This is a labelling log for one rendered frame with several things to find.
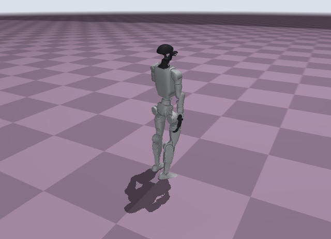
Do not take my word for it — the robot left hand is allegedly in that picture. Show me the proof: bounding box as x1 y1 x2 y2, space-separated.
168 51 178 63

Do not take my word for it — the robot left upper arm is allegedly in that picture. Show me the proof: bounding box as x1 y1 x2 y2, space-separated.
151 63 158 82

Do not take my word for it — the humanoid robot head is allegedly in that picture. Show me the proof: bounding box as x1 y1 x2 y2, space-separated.
157 44 173 69

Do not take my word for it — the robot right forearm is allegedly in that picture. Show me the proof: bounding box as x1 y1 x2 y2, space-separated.
176 93 185 118

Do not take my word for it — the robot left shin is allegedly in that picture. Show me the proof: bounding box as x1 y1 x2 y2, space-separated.
152 134 162 166

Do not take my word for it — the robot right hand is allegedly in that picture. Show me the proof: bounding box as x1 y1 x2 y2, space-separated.
173 114 183 133

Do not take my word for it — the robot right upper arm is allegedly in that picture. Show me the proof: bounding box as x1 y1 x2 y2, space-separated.
171 69 183 99

